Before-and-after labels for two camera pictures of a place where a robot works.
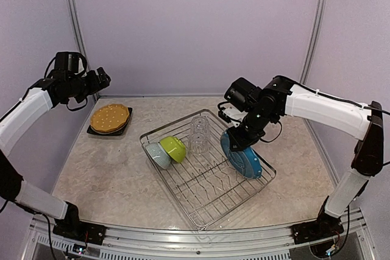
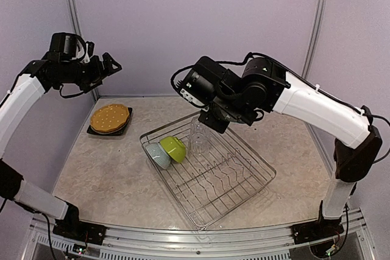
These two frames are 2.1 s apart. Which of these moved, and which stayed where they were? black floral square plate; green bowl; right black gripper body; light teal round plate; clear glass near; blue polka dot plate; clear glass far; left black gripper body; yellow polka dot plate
Moved: blue polka dot plate; right black gripper body; left black gripper body
Stayed: clear glass far; black floral square plate; clear glass near; light teal round plate; yellow polka dot plate; green bowl
